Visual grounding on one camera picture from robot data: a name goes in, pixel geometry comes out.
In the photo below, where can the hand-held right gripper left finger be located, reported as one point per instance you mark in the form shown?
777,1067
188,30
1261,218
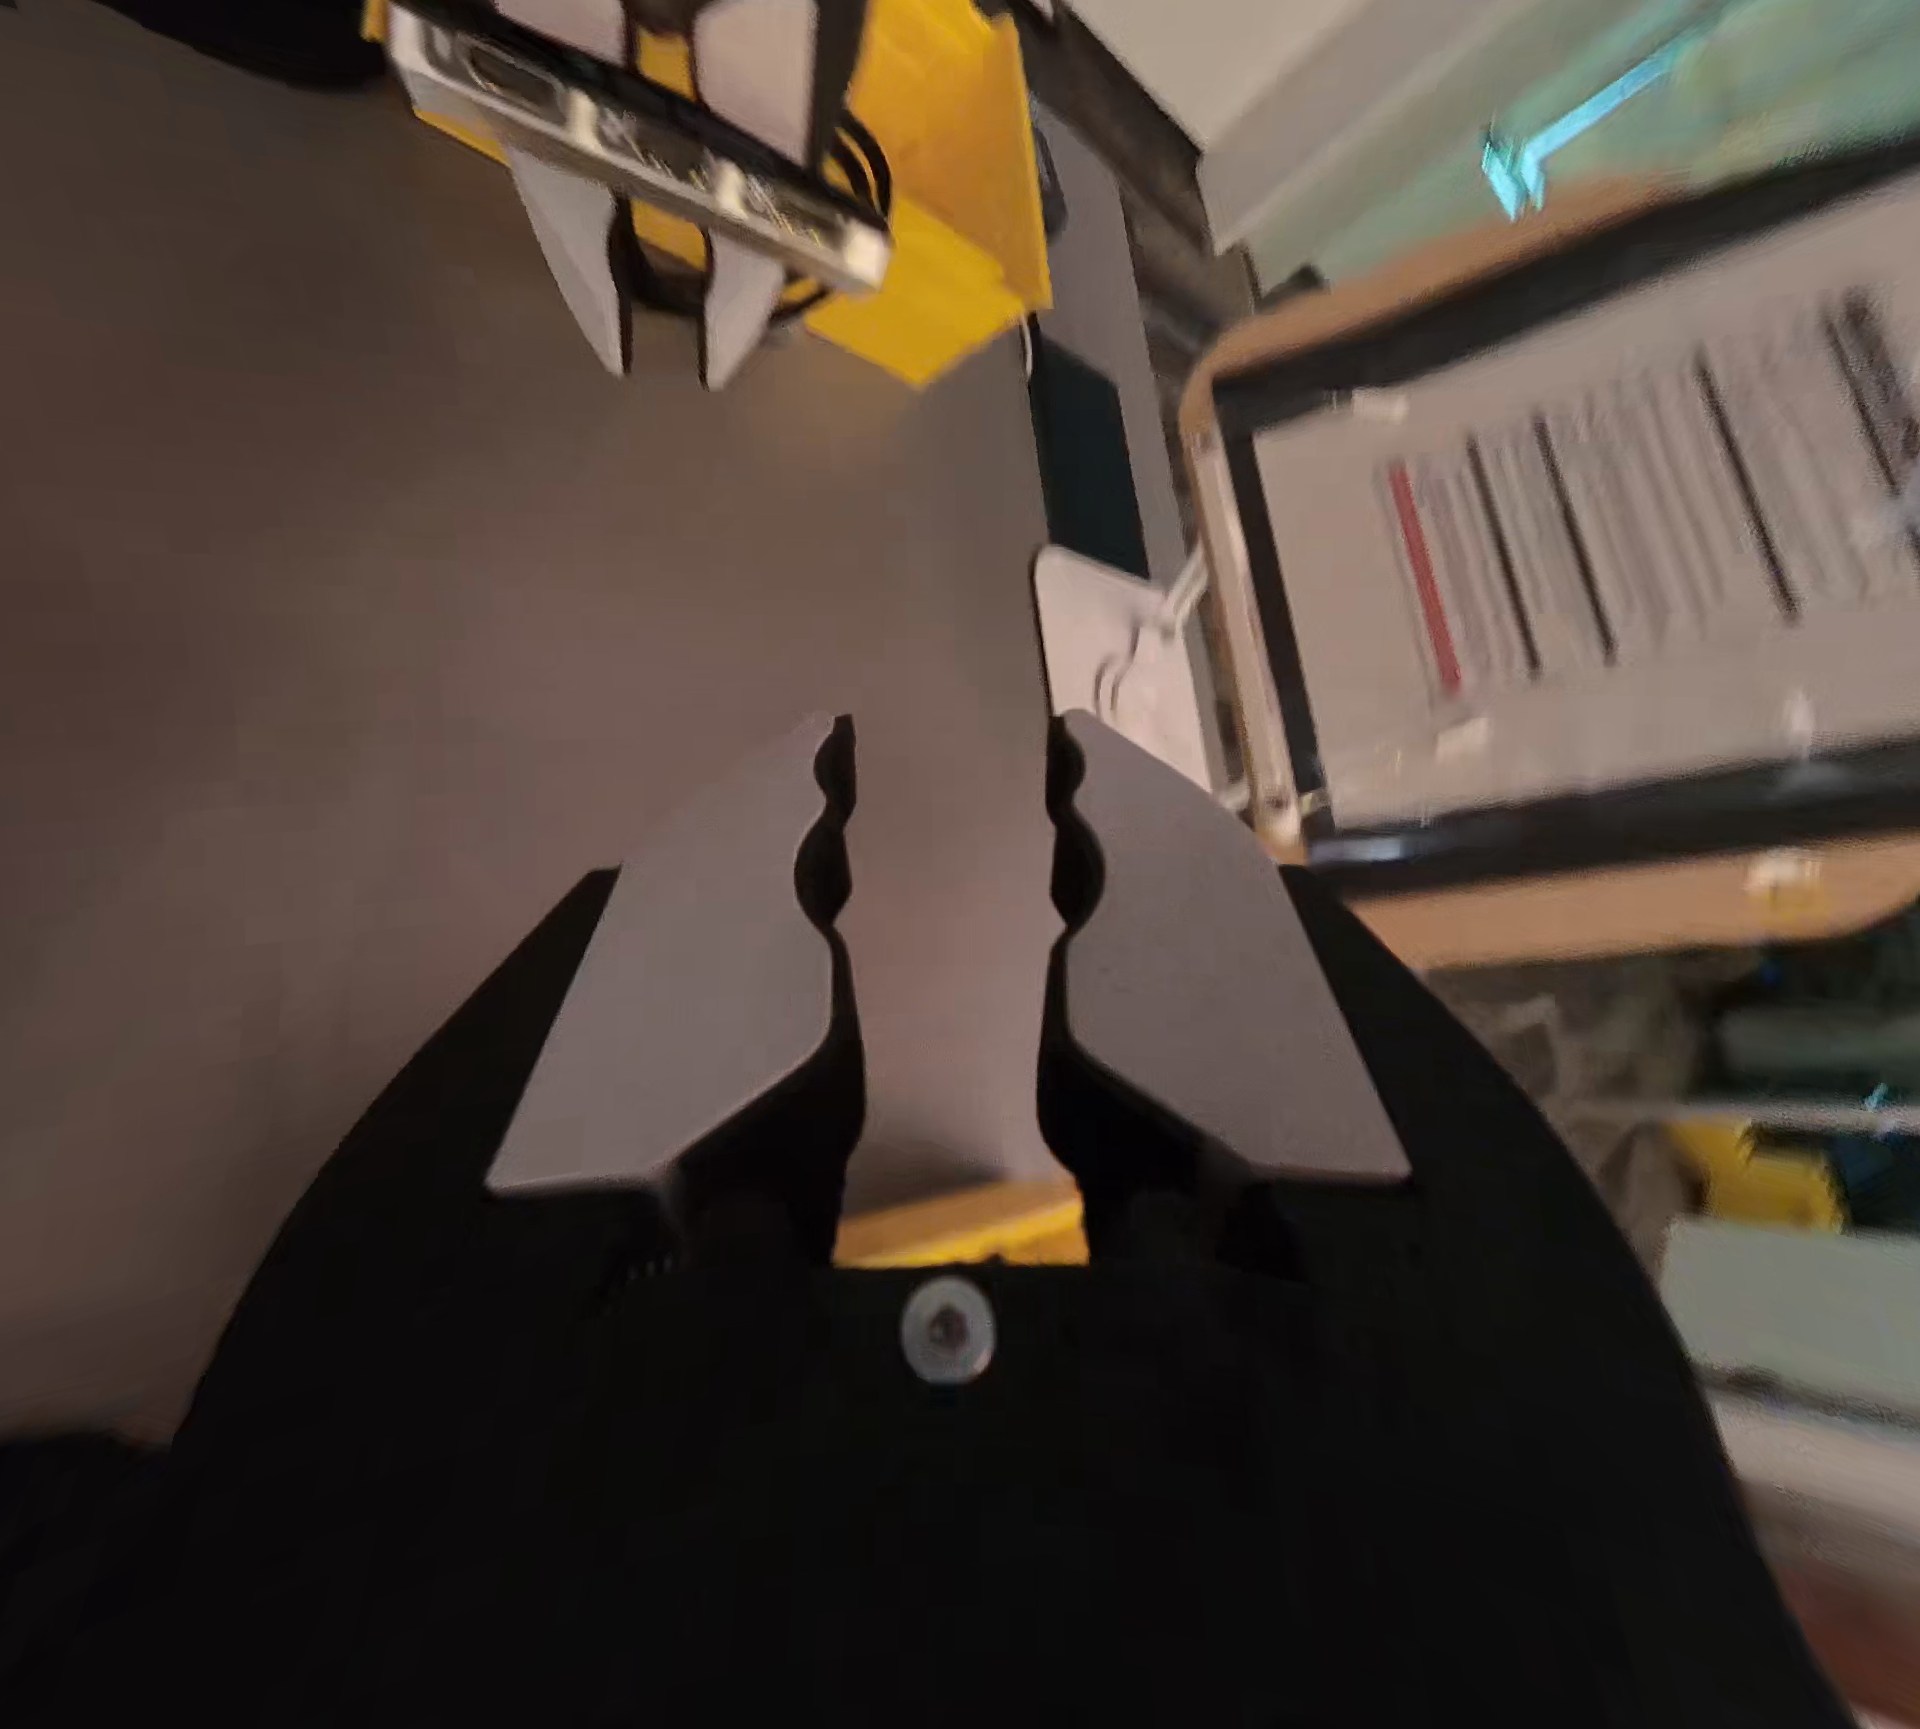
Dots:
675,1010

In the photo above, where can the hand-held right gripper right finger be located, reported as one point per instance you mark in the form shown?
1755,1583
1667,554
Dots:
1215,995

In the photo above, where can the black hdmi switch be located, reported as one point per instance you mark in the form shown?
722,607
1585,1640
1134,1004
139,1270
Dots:
631,133

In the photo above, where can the yellow plastic bin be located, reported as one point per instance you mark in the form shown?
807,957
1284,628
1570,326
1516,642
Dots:
931,109
960,1227

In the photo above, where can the white stand base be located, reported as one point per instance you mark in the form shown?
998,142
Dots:
1095,648

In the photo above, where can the dark pad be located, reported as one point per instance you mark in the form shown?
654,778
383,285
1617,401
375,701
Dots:
1088,454

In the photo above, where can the printed instruction sheet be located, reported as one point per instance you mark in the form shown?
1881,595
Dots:
1650,648

